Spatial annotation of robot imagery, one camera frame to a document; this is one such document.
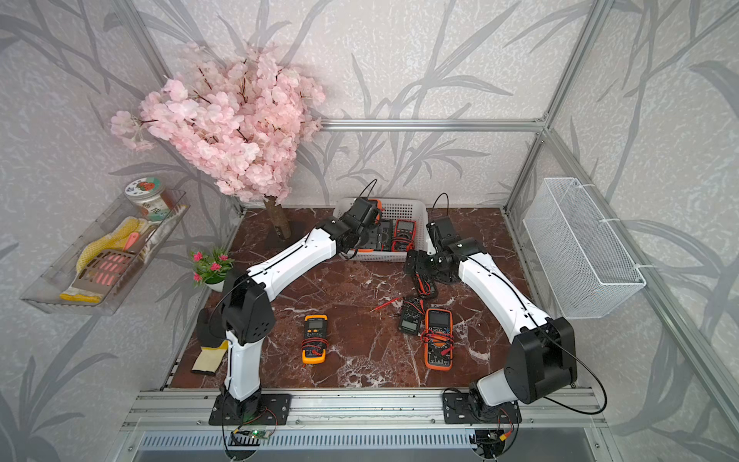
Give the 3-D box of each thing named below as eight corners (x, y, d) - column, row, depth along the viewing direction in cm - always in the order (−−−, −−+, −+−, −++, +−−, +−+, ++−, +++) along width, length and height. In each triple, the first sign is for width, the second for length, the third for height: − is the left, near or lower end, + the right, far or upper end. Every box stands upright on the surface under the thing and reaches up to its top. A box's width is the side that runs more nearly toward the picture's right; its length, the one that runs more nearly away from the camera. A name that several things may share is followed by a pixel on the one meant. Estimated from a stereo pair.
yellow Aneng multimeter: (300, 364, 83) (296, 359, 80) (308, 320, 92) (305, 314, 88) (325, 364, 83) (322, 360, 80) (331, 320, 92) (329, 314, 88)
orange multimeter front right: (424, 370, 82) (426, 366, 78) (420, 314, 93) (421, 308, 89) (457, 370, 82) (460, 366, 78) (449, 314, 93) (451, 308, 89)
